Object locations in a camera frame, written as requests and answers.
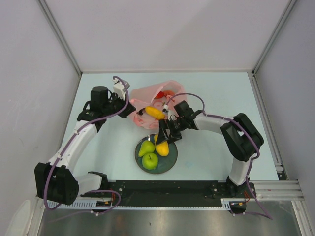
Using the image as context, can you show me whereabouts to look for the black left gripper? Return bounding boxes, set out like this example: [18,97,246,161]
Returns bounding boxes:
[102,92,135,118]

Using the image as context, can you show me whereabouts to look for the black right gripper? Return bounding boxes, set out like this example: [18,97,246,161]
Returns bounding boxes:
[157,117,187,145]

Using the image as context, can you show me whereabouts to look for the yellow fake lemon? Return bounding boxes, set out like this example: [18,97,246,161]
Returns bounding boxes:
[154,134,169,157]

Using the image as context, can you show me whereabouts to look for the green fake pear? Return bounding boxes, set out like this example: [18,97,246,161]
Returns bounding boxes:
[138,140,155,157]

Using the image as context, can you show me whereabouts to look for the yellow fake mango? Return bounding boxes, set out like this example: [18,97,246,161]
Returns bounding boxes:
[145,106,165,119]

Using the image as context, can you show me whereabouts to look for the dark teal ceramic plate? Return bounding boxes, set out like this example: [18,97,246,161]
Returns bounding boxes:
[134,134,178,174]

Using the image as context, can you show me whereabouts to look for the green fake apple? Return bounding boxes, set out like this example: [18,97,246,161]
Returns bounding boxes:
[142,153,158,170]

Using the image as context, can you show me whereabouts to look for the pink plastic bag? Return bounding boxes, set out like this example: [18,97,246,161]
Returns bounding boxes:
[128,80,187,129]

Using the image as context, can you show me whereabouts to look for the red fake fruit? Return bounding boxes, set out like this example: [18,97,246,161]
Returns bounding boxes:
[155,90,175,99]

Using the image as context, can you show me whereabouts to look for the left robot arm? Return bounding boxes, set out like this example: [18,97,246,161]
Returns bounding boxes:
[34,82,135,205]

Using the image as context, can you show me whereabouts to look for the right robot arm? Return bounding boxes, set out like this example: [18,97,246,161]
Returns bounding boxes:
[156,101,264,197]

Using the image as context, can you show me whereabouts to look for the black fake grapes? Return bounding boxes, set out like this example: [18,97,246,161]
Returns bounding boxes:
[137,109,145,116]

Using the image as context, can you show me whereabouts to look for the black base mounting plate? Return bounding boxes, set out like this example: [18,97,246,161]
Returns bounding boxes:
[81,179,257,207]

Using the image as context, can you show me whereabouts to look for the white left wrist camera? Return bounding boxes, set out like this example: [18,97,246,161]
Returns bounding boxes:
[112,79,130,100]

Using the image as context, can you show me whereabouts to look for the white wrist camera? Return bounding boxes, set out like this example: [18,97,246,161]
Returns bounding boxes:
[162,105,177,120]
[112,79,130,100]

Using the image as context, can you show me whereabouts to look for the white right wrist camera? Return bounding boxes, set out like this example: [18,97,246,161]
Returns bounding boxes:
[162,105,177,120]

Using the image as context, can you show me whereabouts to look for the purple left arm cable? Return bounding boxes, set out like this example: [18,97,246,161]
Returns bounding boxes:
[43,75,130,211]

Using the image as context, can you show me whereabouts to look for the white slotted cable duct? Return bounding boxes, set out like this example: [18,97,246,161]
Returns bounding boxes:
[58,200,97,209]

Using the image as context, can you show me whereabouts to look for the aluminium frame rail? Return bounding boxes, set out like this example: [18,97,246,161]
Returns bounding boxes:
[253,180,304,201]

